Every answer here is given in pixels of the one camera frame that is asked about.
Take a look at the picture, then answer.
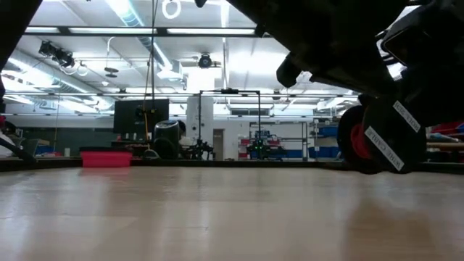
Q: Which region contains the white cable loop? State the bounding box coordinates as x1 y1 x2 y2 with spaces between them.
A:
161 0 182 20

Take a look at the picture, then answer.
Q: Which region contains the red plastic bin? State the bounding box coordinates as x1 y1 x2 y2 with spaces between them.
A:
80 150 134 169

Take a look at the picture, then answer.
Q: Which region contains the blue storage bin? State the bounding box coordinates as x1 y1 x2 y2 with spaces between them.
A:
307 145 341 159
318 125 340 138

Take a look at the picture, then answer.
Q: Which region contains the black ceiling camera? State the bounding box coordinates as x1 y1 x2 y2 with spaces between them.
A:
38 40 76 69
197 53 213 69

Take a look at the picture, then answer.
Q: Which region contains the thin hanging cord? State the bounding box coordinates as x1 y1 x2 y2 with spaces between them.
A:
143 0 157 152

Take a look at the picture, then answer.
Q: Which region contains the black wire spool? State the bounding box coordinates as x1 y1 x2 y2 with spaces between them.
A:
336 94 428 175

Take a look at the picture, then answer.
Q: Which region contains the black monitor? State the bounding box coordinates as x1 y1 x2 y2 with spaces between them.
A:
113 98 170 136

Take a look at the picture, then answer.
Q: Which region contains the black aluminium table frame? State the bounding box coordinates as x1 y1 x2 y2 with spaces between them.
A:
0 139 464 175

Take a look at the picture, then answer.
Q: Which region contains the distant black station frame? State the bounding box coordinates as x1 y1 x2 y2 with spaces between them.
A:
197 88 262 160

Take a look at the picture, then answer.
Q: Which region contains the wooden workbench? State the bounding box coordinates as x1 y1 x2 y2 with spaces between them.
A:
426 141 464 150

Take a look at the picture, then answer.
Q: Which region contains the metal shelving rack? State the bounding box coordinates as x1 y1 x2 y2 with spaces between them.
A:
248 120 310 161

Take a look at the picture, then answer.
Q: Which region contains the black overhead frame beam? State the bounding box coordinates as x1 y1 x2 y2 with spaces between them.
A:
23 25 272 39

